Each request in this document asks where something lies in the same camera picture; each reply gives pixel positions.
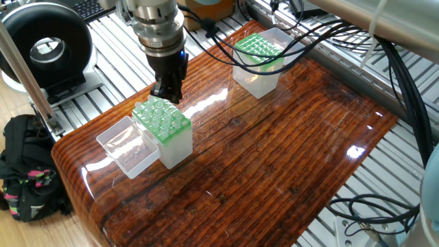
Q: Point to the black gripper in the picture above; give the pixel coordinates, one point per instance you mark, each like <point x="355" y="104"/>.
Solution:
<point x="169" y="65"/>

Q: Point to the translucent tip box green rack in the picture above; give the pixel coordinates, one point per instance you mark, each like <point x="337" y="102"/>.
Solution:
<point x="175" y="147"/>
<point x="257" y="75"/>

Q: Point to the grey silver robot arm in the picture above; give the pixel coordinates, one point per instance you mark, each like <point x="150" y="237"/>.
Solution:
<point x="156" y="20"/>

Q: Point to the clear hinged box lid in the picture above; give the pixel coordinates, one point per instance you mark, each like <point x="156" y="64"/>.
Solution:
<point x="127" y="147"/>
<point x="288" y="44"/>

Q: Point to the brown cardboard box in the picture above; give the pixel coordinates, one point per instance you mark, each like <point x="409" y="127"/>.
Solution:
<point x="219" y="17"/>

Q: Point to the glossy wooden board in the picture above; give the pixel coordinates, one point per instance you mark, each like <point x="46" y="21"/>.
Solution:
<point x="240" y="158"/>

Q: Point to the black round fan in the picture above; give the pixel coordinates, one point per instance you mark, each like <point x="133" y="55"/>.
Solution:
<point x="72" y="41"/>

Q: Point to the black keyboard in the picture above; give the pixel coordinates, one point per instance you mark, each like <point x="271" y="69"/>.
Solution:
<point x="92" y="7"/>

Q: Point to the black backpack pink trim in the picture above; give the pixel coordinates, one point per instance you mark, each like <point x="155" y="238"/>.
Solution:
<point x="27" y="165"/>

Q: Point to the slim aluminium post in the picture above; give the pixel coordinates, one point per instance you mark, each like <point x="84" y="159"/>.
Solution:
<point x="24" y="75"/>

